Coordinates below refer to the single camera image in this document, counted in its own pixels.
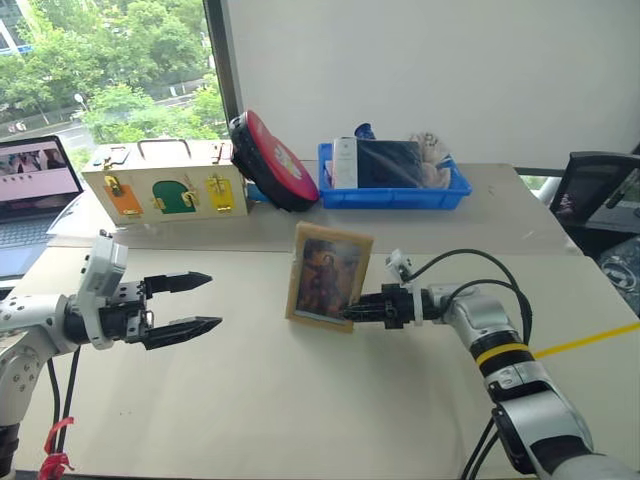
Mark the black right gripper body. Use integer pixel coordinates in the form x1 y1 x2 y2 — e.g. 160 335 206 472
380 281 418 332

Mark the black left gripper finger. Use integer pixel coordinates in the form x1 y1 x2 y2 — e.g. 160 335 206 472
143 271 214 301
141 315 224 352

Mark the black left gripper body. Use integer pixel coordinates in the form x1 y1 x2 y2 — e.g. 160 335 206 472
98 280 155 346

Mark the wooden picture frame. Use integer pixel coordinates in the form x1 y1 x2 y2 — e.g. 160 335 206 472
284 220 376 335

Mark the wooden latch puzzle box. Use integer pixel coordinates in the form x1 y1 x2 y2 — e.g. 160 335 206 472
80 138 250 228

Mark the blue plastic bin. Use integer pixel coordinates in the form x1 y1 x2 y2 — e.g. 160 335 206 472
317 142 474 211

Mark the white paper sheet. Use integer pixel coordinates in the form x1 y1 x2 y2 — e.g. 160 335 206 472
46 191 90 237

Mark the dark blue plastic pouch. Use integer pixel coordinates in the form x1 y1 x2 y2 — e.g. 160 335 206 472
355 139 427 191

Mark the white carton box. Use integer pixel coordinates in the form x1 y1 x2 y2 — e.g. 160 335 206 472
331 136 359 191

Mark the open laptop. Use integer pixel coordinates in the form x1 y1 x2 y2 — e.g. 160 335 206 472
0 134 86 282

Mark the beige plush toy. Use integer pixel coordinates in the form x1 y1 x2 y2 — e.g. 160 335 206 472
408 131 455 191

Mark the red and black round case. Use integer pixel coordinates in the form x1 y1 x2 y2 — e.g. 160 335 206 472
229 110 322 214

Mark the red tape tie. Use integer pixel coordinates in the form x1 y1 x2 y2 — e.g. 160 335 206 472
37 416 76 480

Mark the yellow tape strip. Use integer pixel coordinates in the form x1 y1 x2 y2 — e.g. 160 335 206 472
531 321 640 361

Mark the black office chair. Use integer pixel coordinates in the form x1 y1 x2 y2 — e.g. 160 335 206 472
548 149 640 254

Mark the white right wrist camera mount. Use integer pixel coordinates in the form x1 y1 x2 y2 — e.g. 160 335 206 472
384 247 432 327

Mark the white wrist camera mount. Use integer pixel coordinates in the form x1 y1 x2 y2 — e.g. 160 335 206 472
384 247 432 327
76 230 129 350

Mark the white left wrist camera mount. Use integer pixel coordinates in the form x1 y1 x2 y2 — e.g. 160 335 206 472
76 230 129 350

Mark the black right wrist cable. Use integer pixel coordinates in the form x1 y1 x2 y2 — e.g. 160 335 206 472
401 248 534 351
442 278 526 314

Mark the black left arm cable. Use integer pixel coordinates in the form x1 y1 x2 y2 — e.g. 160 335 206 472
45 355 63 441
56 346 83 451

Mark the black right elbow cable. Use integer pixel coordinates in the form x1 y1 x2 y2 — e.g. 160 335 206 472
458 417 502 480

